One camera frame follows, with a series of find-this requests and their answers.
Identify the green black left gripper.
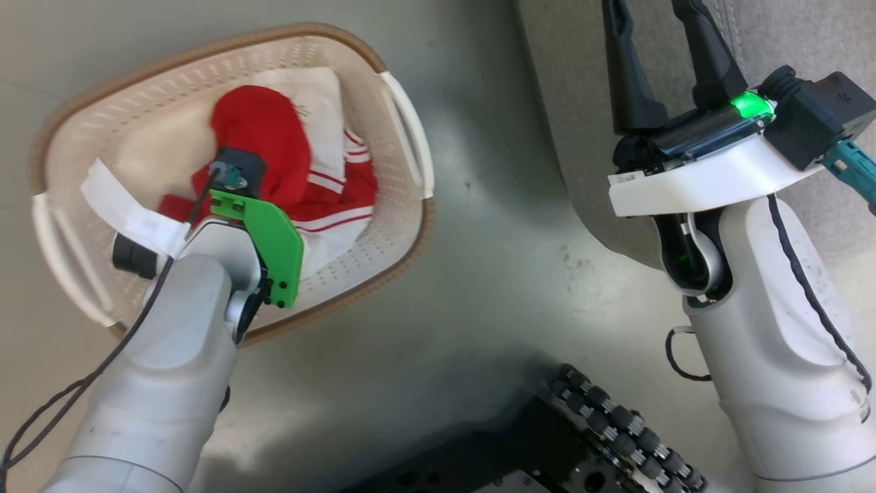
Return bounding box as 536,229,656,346
207,147,305,309

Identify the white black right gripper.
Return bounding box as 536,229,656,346
601,0,825,218

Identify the red and white garment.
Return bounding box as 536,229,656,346
157,86,378,237

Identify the grey fabric surface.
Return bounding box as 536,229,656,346
517,0,876,271

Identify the cream perforated laundry basket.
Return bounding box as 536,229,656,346
29,23,437,346

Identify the cream white cloth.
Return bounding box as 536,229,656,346
123,66,374,278

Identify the white paper tape label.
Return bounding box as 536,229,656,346
81,159,192,260

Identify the black roller omni wheel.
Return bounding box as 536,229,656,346
547,363,709,493

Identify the teal cable connector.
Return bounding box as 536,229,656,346
821,140,876,216

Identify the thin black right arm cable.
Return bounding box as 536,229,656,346
766,194,873,394

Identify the short black cable loop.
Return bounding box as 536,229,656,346
665,327,712,382

